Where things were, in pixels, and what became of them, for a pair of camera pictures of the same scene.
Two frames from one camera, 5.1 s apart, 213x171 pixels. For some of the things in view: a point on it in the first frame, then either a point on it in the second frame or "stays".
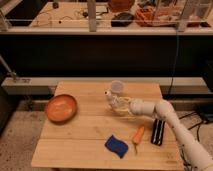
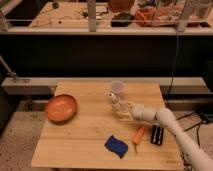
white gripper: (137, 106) → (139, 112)
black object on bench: (122, 19) stays
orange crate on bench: (167, 17) stays
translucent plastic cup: (117, 86) stays
